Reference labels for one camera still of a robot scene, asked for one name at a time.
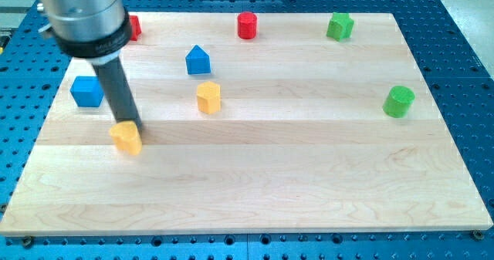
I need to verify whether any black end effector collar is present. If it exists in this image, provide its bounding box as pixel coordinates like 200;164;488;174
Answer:
54;9;133;59

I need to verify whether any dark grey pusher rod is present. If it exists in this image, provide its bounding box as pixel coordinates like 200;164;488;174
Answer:
92;56;142;130

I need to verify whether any yellow heart block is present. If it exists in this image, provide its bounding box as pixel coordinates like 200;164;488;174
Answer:
109;120;143;155

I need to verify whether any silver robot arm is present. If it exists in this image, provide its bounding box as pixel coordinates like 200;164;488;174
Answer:
40;0;142;130

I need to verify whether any red block behind arm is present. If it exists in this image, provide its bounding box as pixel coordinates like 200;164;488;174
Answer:
129;15;142;42

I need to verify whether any blue cube block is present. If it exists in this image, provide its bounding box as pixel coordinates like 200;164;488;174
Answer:
70;76;103;107

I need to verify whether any blue house-shaped block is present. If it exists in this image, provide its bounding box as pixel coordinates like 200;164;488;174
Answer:
185;45;211;75

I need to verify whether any yellow hexagon block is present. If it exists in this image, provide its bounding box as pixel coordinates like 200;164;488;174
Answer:
196;81;221;114

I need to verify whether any red cylinder block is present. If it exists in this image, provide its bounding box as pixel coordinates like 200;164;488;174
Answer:
237;12;258;39

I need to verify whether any light wooden board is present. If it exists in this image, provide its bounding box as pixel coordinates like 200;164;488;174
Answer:
1;12;492;236

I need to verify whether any green star block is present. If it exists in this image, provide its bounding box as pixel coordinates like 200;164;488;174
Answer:
327;12;354;42

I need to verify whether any green cylinder block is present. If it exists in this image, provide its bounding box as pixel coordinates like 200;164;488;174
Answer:
382;86;415;118

